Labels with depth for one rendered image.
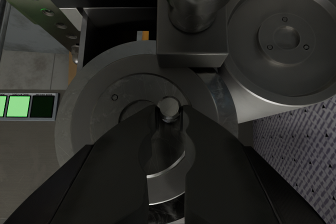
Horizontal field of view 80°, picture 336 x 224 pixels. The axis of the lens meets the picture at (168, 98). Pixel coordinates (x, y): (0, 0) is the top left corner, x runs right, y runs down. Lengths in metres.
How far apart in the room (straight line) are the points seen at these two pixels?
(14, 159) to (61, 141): 0.44
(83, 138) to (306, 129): 0.24
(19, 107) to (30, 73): 2.98
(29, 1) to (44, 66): 3.11
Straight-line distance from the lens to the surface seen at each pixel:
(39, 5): 0.46
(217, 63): 0.16
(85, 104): 0.17
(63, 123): 0.19
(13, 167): 0.62
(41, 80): 3.50
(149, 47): 0.18
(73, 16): 0.22
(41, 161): 0.58
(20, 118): 0.61
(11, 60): 3.77
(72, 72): 2.75
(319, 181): 0.28
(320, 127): 0.27
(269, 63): 0.20
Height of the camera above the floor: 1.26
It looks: 12 degrees down
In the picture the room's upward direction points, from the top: 179 degrees counter-clockwise
